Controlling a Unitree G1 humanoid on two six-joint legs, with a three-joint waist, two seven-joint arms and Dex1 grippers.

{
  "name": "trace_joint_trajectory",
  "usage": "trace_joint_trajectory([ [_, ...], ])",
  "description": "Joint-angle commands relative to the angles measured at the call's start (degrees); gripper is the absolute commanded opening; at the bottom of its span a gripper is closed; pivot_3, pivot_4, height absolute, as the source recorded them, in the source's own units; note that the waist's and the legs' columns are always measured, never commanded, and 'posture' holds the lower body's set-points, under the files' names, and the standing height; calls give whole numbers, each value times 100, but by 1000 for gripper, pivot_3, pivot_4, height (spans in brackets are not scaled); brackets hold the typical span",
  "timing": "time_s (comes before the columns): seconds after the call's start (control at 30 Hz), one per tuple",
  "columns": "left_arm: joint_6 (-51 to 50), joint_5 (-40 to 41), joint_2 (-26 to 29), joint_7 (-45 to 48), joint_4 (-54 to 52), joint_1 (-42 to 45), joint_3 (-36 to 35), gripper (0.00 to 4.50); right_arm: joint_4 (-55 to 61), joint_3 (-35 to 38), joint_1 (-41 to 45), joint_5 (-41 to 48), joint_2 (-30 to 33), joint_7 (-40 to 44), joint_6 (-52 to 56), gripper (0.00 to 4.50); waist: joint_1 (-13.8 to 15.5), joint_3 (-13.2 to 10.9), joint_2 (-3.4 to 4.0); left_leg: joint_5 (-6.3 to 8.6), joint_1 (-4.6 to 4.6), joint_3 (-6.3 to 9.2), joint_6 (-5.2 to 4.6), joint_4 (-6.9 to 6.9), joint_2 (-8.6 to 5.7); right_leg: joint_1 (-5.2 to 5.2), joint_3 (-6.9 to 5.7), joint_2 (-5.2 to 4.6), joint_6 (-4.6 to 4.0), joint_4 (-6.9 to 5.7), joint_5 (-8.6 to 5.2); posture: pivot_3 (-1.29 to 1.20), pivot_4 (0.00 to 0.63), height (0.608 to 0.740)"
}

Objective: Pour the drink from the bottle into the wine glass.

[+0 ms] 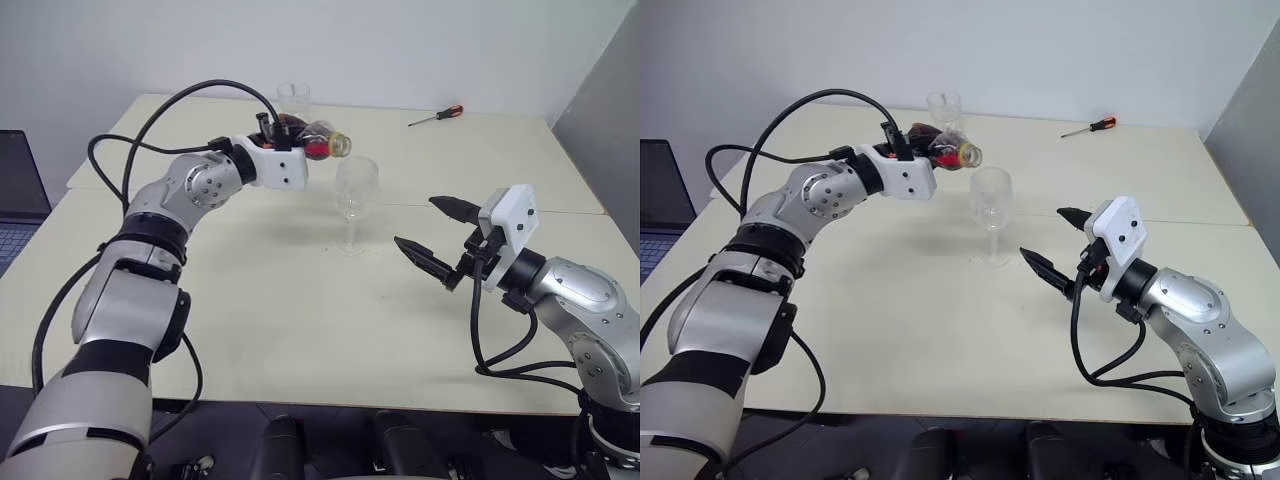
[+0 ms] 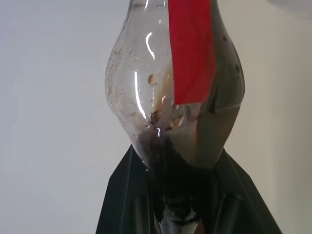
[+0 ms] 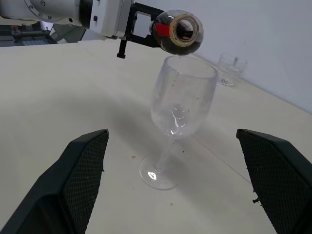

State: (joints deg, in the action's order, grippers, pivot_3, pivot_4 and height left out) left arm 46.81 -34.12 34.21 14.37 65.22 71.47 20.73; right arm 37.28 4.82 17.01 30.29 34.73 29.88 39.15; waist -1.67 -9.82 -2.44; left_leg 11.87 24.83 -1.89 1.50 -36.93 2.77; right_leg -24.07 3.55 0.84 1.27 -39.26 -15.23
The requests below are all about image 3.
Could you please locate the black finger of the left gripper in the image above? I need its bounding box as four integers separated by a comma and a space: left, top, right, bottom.
132, 33, 163, 49
135, 2, 167, 18

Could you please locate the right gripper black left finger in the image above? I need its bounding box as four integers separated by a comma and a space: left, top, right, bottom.
0, 129, 110, 234

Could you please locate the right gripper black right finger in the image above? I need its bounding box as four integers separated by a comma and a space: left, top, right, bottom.
236, 128, 312, 234

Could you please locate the dark drink bottle red label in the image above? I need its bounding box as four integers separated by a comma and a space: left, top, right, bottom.
148, 9, 204, 57

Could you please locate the clear wine glass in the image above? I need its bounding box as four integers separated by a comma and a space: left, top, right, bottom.
139, 55, 219, 191

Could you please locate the clear glass tumbler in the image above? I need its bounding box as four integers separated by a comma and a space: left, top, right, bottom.
217, 53, 248, 87

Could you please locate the black case base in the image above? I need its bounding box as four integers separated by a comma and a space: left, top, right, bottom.
0, 22, 57, 47

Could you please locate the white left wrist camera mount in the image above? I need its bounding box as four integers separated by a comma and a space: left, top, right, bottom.
89, 0, 134, 41

